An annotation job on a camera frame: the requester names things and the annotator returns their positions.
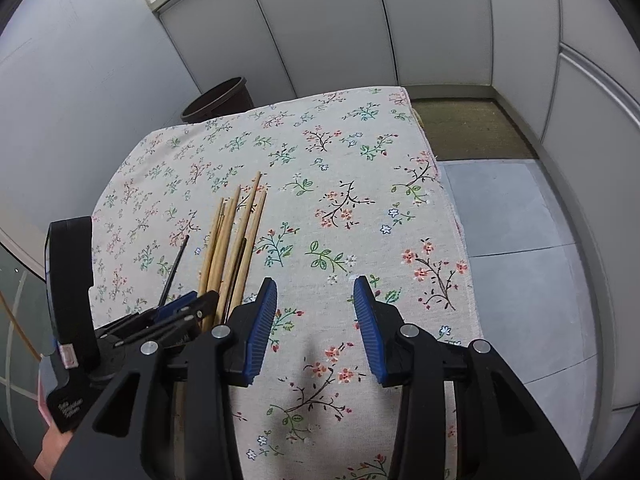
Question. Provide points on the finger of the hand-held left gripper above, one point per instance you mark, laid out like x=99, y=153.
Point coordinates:
x=205, y=307
x=175, y=304

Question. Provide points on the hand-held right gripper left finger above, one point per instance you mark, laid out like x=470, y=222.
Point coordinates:
x=262, y=325

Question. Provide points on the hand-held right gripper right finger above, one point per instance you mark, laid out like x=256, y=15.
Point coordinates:
x=367, y=325

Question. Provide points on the group of wooden chopsticks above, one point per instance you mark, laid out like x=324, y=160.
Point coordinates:
x=220, y=260

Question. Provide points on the person's left hand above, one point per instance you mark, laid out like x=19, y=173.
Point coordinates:
x=55, y=452

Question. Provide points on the black chopstick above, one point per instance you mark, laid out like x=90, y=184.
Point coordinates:
x=175, y=270

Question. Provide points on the floral tablecloth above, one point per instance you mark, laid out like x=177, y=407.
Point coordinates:
x=325, y=170

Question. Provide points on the brown trash bin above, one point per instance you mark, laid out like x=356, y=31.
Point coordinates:
x=217, y=100

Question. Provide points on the olive floor mat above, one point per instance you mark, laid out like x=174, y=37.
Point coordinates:
x=465, y=130

